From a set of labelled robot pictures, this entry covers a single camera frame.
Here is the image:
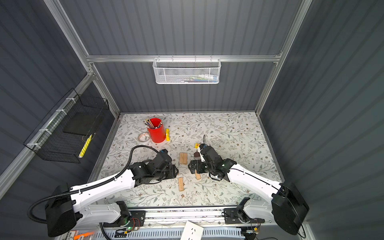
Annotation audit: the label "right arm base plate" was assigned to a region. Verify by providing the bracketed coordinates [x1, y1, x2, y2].
[222, 208, 265, 225]

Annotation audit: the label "black corrugated cable hose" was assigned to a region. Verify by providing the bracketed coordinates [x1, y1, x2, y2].
[26, 145, 160, 225]

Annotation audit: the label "yellow marker in basket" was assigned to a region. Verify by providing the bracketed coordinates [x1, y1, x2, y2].
[79, 135, 93, 159]

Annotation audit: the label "black wire basket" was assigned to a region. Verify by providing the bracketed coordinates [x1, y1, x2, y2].
[24, 91, 109, 164]

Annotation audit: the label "red pencil cup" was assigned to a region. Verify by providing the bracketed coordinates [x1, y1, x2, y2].
[147, 124, 166, 144]

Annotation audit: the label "pencils in cup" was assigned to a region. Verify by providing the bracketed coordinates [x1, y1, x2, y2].
[144, 118, 163, 129]

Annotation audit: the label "white wire basket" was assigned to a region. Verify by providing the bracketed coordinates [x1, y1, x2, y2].
[153, 60, 222, 85]

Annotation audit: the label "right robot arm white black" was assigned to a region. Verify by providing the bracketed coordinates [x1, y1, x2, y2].
[188, 144, 310, 235]

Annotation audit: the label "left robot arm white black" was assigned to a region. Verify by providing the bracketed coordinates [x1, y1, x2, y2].
[45, 150, 179, 237]

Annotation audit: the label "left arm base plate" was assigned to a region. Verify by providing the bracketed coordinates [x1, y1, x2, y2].
[103, 211, 146, 229]

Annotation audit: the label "tape roll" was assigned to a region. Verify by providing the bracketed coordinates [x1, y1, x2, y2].
[138, 132, 151, 143]

